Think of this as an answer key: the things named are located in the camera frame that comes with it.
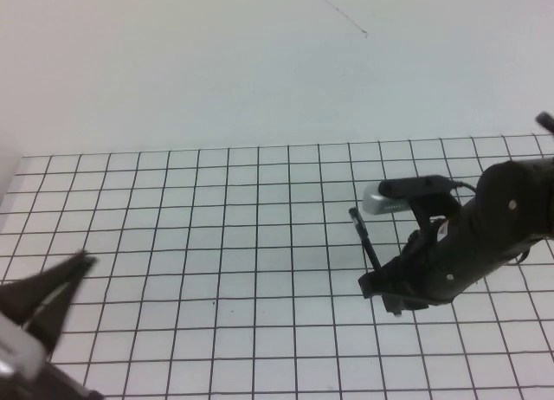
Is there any black camera cable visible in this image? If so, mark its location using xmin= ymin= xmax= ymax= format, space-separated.
xmin=38 ymin=359 xmax=105 ymax=400
xmin=449 ymin=180 xmax=480 ymax=196

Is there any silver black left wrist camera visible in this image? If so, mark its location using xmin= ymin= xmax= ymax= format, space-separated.
xmin=0 ymin=317 xmax=47 ymax=382

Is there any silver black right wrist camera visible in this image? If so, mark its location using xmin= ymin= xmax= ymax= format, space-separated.
xmin=362 ymin=174 xmax=455 ymax=216

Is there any black left camera cable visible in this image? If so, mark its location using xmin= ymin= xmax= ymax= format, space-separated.
xmin=38 ymin=359 xmax=105 ymax=400

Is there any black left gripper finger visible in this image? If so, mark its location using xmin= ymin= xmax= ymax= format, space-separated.
xmin=0 ymin=250 xmax=90 ymax=326
xmin=25 ymin=257 xmax=98 ymax=353

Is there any white sheet with black grid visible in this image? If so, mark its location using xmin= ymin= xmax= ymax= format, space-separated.
xmin=0 ymin=133 xmax=554 ymax=400

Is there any black right camera cable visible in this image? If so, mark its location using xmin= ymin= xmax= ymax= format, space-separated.
xmin=449 ymin=180 xmax=480 ymax=196

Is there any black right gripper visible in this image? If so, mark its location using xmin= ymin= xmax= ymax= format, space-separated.
xmin=358 ymin=157 xmax=554 ymax=318

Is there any black ballpoint pen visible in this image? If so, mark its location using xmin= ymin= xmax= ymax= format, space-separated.
xmin=361 ymin=233 xmax=383 ymax=273

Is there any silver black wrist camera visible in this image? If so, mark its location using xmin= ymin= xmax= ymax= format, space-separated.
xmin=362 ymin=174 xmax=455 ymax=216
xmin=0 ymin=317 xmax=47 ymax=382

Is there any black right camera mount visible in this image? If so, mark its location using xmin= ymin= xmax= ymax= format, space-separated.
xmin=410 ymin=194 xmax=462 ymax=233

